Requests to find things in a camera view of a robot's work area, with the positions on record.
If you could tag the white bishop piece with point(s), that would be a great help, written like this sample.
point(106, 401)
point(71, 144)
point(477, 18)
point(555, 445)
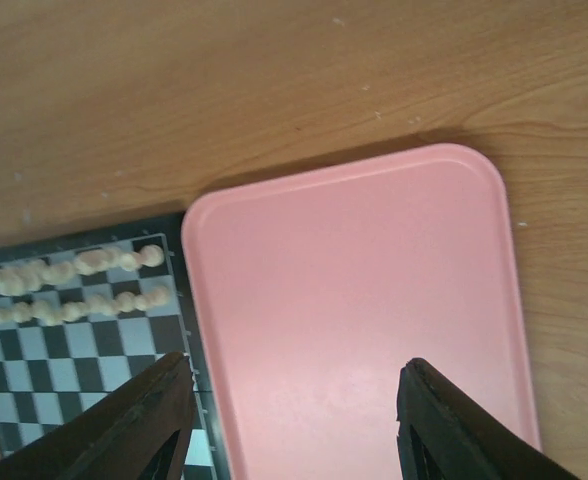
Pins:
point(58, 273)

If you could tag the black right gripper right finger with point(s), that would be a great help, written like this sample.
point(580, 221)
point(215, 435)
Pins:
point(444, 434)

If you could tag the white pawn piece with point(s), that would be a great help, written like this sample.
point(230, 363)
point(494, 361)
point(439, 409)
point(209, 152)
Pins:
point(157, 297)
point(122, 303)
point(18, 313)
point(73, 311)
point(46, 313)

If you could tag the white rook piece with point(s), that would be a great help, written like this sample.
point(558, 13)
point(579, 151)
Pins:
point(149, 256)

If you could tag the black white chess board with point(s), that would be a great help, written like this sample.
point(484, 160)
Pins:
point(51, 374)

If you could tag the white king piece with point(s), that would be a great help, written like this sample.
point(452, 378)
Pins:
point(16, 281)

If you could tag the white knight piece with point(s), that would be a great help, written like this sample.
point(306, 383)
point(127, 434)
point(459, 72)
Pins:
point(99, 260)

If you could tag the pink tray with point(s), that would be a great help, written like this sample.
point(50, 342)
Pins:
point(312, 292)

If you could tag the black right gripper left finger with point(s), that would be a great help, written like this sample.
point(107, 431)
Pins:
point(140, 431)

